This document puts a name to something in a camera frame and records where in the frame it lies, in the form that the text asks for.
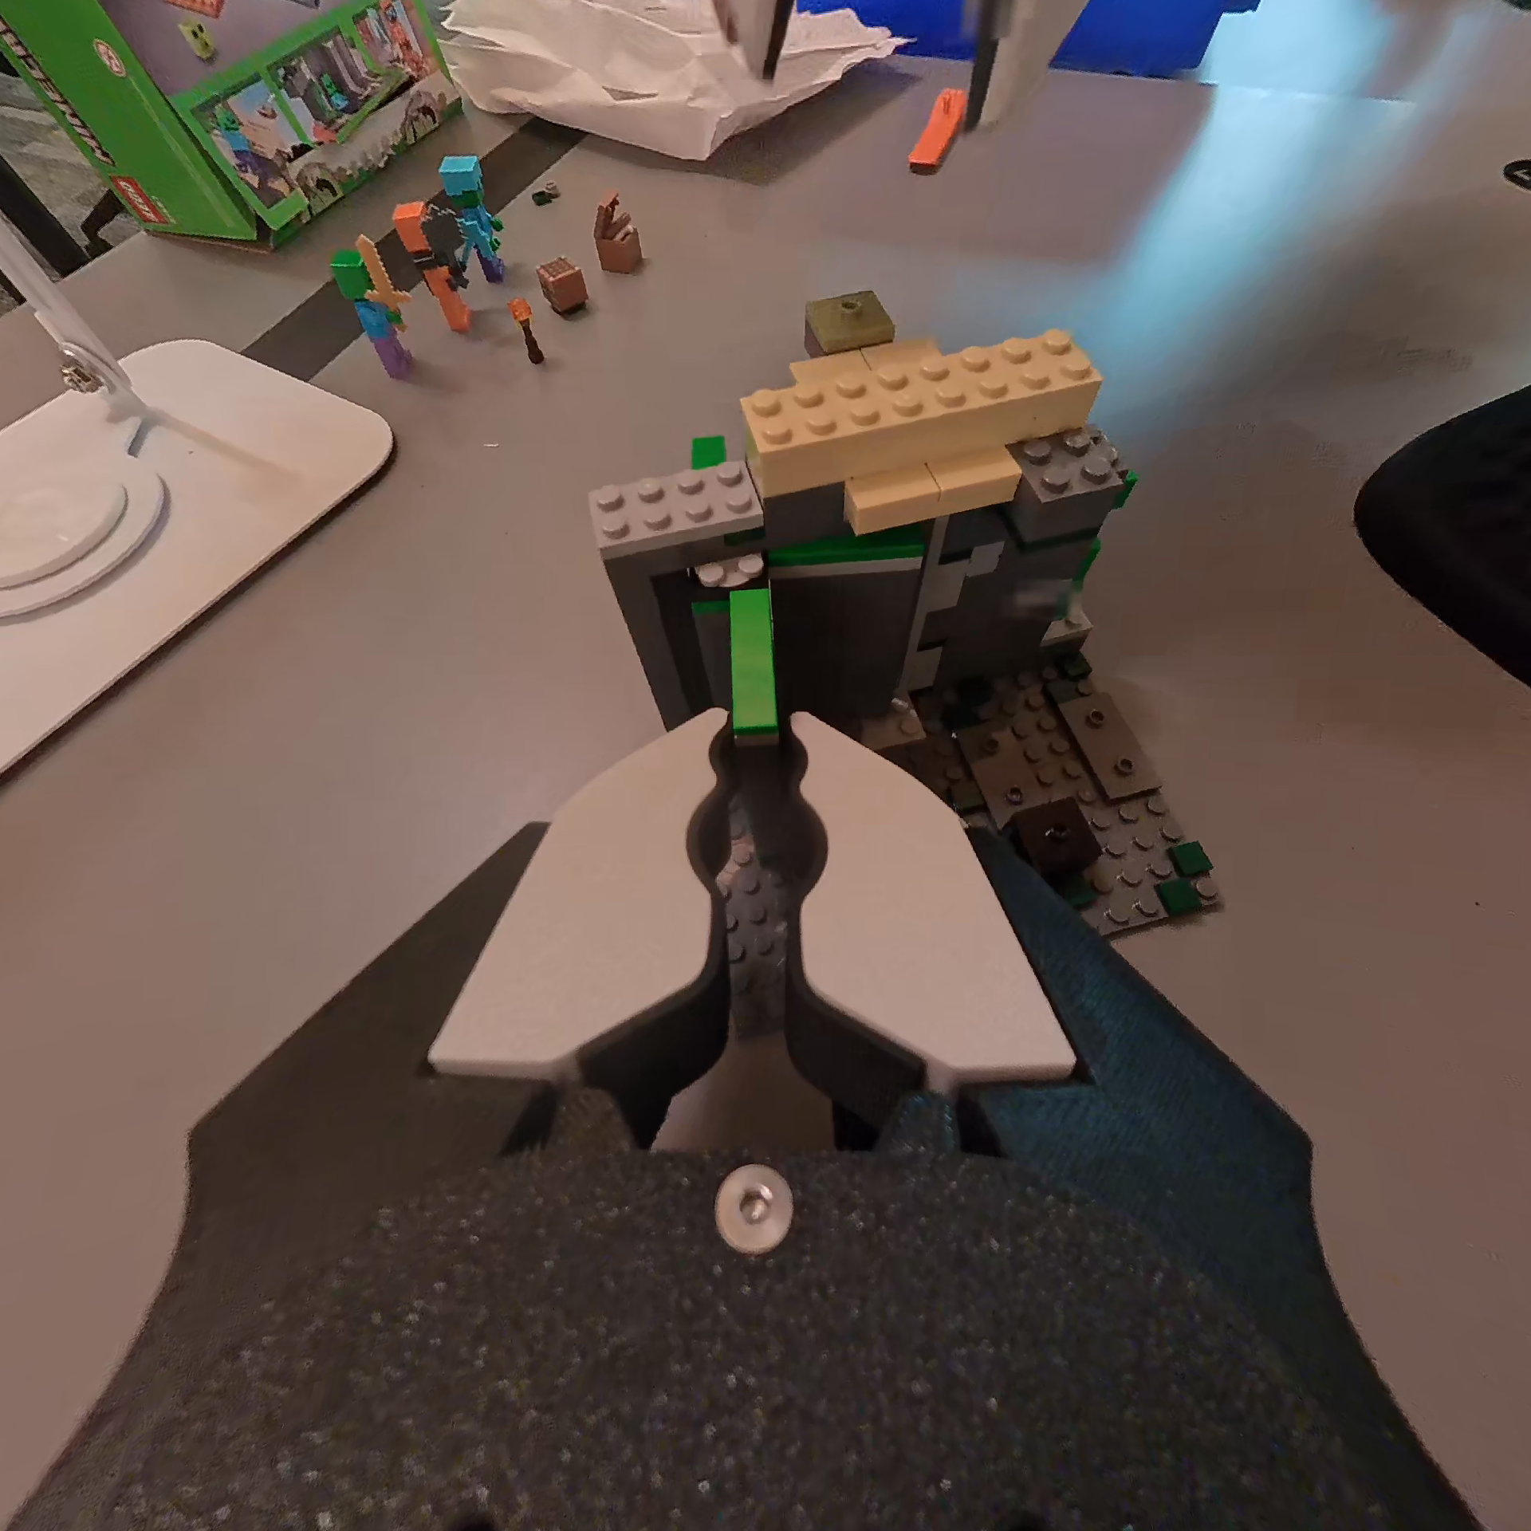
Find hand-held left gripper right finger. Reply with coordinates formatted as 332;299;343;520
780;711;1081;1150

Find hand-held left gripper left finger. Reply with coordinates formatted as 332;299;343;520
427;708;735;1150

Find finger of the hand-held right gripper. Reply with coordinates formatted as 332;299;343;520
963;0;1090;132
711;0;797;84

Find green brick tile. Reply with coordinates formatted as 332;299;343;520
728;589;779;737

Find grey toy brick building model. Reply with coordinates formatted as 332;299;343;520
589;290;1225;1041

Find grey desk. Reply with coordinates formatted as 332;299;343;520
0;53;1531;1531

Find orange brick separator tool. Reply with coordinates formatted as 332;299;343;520
906;88;968;175

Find blue plastic bin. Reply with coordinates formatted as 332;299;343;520
795;0;1211;79

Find white crumpled paper bag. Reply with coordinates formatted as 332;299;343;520
440;0;917;163

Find cyan minifigure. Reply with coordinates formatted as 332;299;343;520
436;155;507;287

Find orange minifigure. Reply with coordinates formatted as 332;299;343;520
392;201;474;334

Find green zombie minifigure with sword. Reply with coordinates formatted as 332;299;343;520
332;234;416;383

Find green toy brick box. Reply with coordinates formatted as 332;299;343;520
0;0;467;250

